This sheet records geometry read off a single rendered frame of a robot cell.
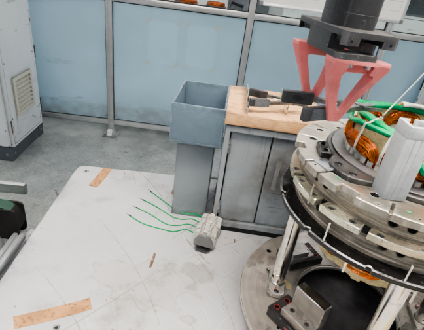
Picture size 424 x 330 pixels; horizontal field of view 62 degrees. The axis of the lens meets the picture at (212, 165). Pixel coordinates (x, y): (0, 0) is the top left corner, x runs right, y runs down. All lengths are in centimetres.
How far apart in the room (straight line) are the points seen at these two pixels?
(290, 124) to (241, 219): 25
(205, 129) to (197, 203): 20
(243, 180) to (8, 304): 48
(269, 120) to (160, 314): 40
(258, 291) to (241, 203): 20
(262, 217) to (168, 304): 29
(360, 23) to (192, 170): 49
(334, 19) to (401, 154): 16
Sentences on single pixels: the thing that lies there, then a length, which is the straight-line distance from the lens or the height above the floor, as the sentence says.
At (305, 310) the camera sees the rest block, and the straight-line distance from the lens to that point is 62.
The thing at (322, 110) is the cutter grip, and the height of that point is 118.
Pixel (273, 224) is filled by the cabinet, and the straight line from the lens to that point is 82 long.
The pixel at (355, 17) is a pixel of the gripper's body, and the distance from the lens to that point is 40.
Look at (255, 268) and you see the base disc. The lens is 72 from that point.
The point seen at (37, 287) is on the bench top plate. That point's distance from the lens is 71.
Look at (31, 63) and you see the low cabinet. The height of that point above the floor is 57.
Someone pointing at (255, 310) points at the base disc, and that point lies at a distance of 65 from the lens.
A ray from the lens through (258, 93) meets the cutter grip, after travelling 74.
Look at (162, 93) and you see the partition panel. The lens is 284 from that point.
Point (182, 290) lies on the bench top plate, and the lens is 69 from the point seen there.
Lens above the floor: 130
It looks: 29 degrees down
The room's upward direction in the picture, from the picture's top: 8 degrees clockwise
